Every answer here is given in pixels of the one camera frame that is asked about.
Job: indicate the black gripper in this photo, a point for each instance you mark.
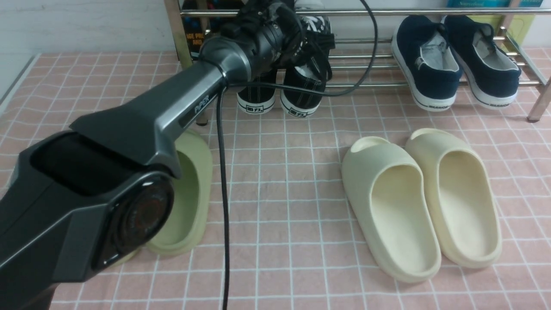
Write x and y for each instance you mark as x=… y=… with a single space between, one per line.
x=272 y=35

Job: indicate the left cream slide slipper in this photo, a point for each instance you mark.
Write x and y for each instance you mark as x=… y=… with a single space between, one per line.
x=385 y=188

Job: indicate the right navy slip-on shoe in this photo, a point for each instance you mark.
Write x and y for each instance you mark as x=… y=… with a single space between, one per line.
x=492 y=75

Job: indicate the green slide slipper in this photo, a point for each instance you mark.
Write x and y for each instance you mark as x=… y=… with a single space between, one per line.
x=186 y=224
x=124 y=259

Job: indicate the cream slide slipper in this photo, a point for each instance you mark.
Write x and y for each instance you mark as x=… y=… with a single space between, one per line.
x=385 y=188
x=459 y=198

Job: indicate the teal and yellow book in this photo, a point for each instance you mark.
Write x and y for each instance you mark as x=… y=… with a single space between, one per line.
x=520 y=24

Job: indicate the black image processing book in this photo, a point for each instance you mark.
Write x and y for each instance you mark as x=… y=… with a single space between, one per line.
x=195 y=34

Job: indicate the stainless steel shoe rack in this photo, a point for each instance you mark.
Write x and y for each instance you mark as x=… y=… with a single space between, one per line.
x=535 y=77

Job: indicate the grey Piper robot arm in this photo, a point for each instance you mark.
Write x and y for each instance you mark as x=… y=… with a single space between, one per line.
x=83 y=199

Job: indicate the right cream slide slipper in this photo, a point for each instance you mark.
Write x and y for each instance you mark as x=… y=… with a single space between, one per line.
x=459 y=198

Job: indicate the navy slip-on shoe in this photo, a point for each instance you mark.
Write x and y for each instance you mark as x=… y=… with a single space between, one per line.
x=492 y=75
x=422 y=51

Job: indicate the right green slide slipper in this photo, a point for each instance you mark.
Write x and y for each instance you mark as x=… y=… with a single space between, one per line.
x=186 y=224

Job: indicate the left navy slip-on shoe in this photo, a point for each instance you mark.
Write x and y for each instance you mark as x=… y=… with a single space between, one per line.
x=422 y=51

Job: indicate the left green slide slipper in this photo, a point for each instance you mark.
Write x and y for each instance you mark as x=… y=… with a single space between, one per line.
x=124 y=259

